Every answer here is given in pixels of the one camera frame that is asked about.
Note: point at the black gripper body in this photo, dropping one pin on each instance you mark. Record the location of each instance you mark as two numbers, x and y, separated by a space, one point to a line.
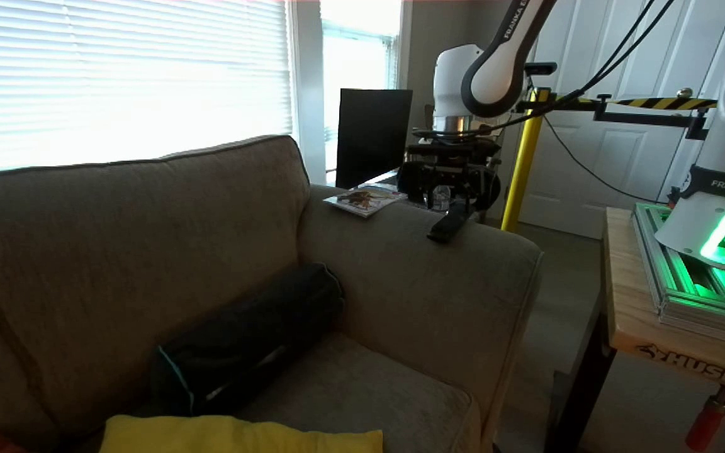
452 165

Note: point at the black remote control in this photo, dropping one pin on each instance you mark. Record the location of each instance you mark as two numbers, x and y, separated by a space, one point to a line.
449 227

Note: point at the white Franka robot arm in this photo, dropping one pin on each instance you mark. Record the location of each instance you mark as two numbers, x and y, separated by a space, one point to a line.
496 72

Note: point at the yellow stand pole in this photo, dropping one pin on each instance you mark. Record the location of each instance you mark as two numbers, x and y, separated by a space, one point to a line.
523 165

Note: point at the black flat monitor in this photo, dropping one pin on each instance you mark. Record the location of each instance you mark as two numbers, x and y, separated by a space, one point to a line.
374 135

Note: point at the colourful magazine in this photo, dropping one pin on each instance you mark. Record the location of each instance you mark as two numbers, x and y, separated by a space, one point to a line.
364 200

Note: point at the beige fabric sofa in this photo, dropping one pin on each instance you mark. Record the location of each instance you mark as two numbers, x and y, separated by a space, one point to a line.
395 286

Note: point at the narrow bright window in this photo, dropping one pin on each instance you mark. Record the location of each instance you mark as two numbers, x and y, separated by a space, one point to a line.
360 51

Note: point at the wooden workbench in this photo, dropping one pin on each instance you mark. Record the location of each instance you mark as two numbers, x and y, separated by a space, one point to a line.
640 319

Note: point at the black cylindrical bag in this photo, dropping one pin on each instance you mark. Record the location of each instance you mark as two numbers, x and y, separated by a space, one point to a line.
244 343

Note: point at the yellow cloth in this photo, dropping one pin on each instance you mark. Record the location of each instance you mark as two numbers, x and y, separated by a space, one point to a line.
226 433

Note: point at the red clamp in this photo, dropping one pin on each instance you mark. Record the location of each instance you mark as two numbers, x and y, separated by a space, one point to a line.
710 418

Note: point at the white window blinds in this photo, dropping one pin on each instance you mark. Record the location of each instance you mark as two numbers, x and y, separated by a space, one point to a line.
118 77

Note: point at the black camera on stand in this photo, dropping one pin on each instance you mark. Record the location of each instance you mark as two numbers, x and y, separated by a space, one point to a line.
538 68

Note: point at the aluminium rail base plate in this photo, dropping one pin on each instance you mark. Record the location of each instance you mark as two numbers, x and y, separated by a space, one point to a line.
698 280

